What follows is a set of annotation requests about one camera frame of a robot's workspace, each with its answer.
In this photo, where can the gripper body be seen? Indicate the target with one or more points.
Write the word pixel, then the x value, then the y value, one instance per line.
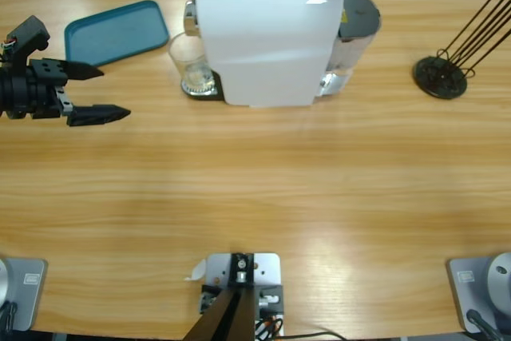
pixel 36 93

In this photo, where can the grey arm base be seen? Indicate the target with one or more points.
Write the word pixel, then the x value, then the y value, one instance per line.
pixel 479 289
pixel 24 293

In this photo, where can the dark camera post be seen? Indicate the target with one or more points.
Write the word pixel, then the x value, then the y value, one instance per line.
pixel 227 317

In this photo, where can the clear glass cup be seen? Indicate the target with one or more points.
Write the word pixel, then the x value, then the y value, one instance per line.
pixel 191 73

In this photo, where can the black capsule holder stand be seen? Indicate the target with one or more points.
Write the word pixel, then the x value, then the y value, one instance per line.
pixel 429 77

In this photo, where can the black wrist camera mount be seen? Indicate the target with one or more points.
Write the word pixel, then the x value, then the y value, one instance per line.
pixel 28 35

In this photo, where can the white tape piece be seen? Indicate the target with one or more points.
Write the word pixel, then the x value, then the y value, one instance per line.
pixel 197 271

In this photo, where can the grey lidded water tank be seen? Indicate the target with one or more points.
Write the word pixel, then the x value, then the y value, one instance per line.
pixel 359 13

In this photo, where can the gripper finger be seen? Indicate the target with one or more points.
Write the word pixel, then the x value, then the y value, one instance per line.
pixel 97 114
pixel 81 71

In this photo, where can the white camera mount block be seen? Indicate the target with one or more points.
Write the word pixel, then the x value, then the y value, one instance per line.
pixel 265 269

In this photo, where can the teal plastic tray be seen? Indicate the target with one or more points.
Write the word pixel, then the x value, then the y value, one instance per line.
pixel 116 31

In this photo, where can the white capsule coffee machine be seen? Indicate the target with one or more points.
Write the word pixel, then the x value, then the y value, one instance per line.
pixel 263 45

